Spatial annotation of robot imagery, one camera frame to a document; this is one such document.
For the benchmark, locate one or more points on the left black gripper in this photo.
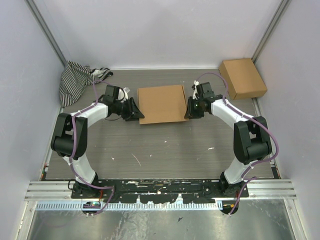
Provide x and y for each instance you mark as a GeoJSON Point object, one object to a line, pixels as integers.
{"type": "Point", "coordinates": [134, 110]}

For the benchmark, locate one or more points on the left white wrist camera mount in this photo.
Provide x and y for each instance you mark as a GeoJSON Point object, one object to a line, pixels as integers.
{"type": "Point", "coordinates": [123, 94]}

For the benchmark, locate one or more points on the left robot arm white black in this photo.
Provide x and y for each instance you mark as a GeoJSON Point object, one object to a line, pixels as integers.
{"type": "Point", "coordinates": [70, 135]}

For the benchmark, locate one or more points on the right aluminium frame post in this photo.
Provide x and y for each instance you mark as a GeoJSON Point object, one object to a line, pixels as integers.
{"type": "Point", "coordinates": [280, 11]}

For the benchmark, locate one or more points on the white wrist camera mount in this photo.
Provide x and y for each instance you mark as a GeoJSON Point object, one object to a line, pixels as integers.
{"type": "Point", "coordinates": [123, 94]}
{"type": "Point", "coordinates": [195, 95]}

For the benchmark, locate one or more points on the aluminium frame post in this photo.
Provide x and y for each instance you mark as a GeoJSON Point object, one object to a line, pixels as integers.
{"type": "Point", "coordinates": [280, 11]}
{"type": "Point", "coordinates": [46, 30]}

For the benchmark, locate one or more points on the folded brown cardboard box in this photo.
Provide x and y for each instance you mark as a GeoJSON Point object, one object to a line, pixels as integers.
{"type": "Point", "coordinates": [243, 79]}

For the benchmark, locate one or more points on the left aluminium frame post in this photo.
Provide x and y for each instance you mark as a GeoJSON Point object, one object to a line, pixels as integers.
{"type": "Point", "coordinates": [46, 30]}

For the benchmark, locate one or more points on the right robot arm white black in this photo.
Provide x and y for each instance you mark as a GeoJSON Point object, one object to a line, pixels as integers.
{"type": "Point", "coordinates": [251, 142]}

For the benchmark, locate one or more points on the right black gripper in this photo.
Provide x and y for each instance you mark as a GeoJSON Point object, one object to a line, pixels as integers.
{"type": "Point", "coordinates": [190, 112]}

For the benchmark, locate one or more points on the white slotted cable duct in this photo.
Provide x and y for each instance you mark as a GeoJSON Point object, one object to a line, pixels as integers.
{"type": "Point", "coordinates": [83, 205]}

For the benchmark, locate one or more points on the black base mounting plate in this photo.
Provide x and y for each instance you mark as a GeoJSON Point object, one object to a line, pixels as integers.
{"type": "Point", "coordinates": [158, 191]}

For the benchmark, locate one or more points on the striped black white cloth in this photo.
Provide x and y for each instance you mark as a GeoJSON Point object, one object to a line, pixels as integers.
{"type": "Point", "coordinates": [75, 78]}

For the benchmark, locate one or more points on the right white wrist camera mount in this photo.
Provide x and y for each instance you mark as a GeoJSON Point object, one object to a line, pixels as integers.
{"type": "Point", "coordinates": [195, 95]}

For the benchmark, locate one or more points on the brown cardboard box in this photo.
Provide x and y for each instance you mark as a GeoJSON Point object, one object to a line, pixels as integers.
{"type": "Point", "coordinates": [243, 79]}
{"type": "Point", "coordinates": [162, 104]}

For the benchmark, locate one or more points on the aluminium rail front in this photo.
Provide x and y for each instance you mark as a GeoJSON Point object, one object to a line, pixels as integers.
{"type": "Point", "coordinates": [257, 189]}

